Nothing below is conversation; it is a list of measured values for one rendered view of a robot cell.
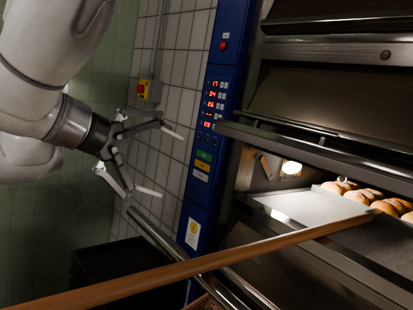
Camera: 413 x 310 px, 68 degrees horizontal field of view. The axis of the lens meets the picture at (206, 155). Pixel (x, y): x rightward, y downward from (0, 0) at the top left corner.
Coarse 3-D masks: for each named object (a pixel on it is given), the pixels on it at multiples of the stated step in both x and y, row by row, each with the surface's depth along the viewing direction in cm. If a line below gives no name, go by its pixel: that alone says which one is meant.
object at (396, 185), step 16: (224, 128) 86; (256, 144) 77; (272, 144) 73; (304, 160) 66; (320, 160) 64; (336, 160) 61; (352, 176) 58; (368, 176) 56; (384, 176) 54; (400, 192) 52
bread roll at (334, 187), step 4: (324, 184) 127; (328, 184) 125; (332, 184) 124; (336, 184) 124; (324, 188) 125; (328, 188) 124; (332, 188) 123; (336, 188) 123; (340, 188) 123; (332, 192) 123; (336, 192) 122; (340, 192) 122
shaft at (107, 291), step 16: (336, 224) 87; (352, 224) 92; (272, 240) 69; (288, 240) 72; (304, 240) 76; (208, 256) 58; (224, 256) 59; (240, 256) 62; (144, 272) 49; (160, 272) 50; (176, 272) 52; (192, 272) 54; (80, 288) 43; (96, 288) 44; (112, 288) 45; (128, 288) 46; (144, 288) 48; (32, 304) 39; (48, 304) 40; (64, 304) 41; (80, 304) 42; (96, 304) 44
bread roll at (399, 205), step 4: (384, 200) 117; (388, 200) 115; (392, 200) 115; (396, 200) 115; (392, 204) 113; (396, 204) 113; (400, 204) 113; (396, 208) 112; (400, 208) 112; (404, 208) 112; (400, 212) 112; (404, 212) 112; (400, 216) 112
